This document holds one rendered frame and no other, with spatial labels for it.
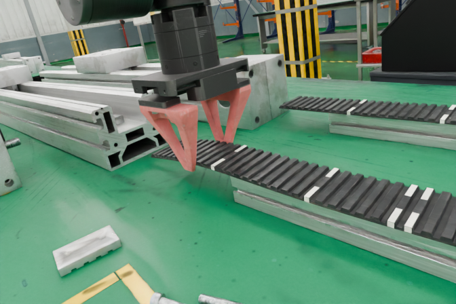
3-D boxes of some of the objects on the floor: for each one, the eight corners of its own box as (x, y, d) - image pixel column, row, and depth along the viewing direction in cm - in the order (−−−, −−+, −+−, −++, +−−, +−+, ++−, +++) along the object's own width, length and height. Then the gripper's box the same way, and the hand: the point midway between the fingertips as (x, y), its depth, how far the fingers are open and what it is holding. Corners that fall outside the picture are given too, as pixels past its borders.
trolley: (477, 77, 313) (488, -44, 278) (471, 93, 274) (483, -44, 239) (363, 77, 377) (361, -20, 342) (345, 91, 338) (340, -17, 304)
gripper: (155, 9, 25) (193, 189, 30) (243, -2, 32) (262, 148, 37) (112, 18, 30) (150, 173, 35) (197, 7, 37) (219, 139, 42)
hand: (207, 153), depth 36 cm, fingers closed on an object, 5 cm apart
